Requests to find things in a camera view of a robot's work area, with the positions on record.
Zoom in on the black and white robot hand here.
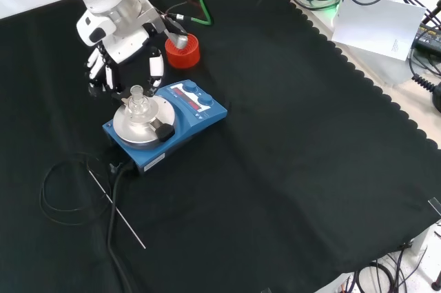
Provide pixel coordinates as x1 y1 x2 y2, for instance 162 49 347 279
76 10 166 101

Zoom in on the clear round-bottom glass flask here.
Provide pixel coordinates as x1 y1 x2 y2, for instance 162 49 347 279
123 85 154 125

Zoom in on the red ribbed flask stand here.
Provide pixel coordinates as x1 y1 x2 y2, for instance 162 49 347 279
164 33 201 69

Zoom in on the heater with blue base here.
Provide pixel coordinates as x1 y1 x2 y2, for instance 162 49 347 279
102 79 229 176

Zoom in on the thin metal probe rod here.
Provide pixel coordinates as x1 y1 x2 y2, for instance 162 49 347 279
87 168 147 250

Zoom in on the black bench cloth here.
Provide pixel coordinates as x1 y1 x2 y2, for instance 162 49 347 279
0 0 441 293

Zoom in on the pale board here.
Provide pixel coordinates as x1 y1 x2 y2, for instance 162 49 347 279
331 0 427 63

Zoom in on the black power adapter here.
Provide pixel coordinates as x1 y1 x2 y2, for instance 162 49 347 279
411 22 441 54

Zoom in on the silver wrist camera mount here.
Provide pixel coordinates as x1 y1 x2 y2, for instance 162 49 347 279
136 0 189 50

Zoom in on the thin black looped cable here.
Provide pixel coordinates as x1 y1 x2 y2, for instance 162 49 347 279
39 153 114 227

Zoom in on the thick black power cable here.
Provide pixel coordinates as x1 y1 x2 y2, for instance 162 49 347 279
105 161 139 293

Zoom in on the black plug with coiled cable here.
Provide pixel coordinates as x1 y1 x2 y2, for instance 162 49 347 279
411 75 441 114

